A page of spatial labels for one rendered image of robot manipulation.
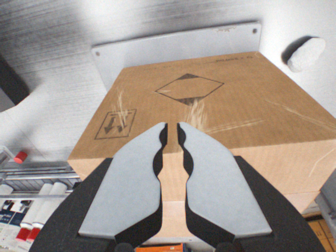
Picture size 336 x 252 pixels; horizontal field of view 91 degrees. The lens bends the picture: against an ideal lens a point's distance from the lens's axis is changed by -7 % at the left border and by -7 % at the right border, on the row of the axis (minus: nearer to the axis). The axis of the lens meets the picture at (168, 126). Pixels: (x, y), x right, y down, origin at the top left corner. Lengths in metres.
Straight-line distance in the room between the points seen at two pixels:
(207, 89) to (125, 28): 0.24
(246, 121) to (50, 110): 0.54
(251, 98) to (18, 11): 0.49
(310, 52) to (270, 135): 0.31
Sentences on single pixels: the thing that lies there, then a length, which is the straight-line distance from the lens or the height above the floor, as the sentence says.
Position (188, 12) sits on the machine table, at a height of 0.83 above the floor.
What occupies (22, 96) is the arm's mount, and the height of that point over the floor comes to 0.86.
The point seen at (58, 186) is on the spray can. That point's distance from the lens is 0.80.
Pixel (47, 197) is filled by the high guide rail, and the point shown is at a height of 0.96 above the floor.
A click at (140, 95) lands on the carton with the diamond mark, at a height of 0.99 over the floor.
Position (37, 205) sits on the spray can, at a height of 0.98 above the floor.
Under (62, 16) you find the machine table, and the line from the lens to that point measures 0.47.
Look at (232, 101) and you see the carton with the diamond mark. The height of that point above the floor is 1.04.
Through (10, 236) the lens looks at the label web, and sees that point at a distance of 1.10.
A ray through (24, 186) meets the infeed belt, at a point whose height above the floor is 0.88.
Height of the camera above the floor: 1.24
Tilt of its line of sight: 51 degrees down
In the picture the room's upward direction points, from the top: 177 degrees counter-clockwise
